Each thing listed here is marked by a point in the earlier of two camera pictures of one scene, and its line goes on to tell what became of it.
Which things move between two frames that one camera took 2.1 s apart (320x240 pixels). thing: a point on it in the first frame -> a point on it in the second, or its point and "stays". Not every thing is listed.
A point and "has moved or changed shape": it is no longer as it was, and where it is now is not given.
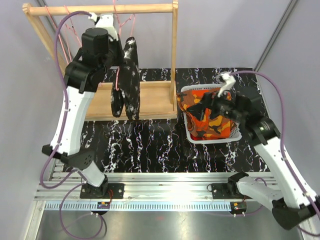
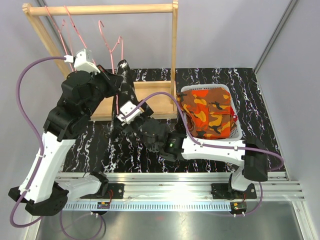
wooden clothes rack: [157, 100] stays
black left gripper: [116, 44] -> [113, 81]
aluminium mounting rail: [144, 186] stays
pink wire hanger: [120, 25] has moved or changed shape
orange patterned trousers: [207, 128] stays
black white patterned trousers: [126, 93] -> [120, 130]
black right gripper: [198, 110] -> [128, 127]
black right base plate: [222, 191] stays
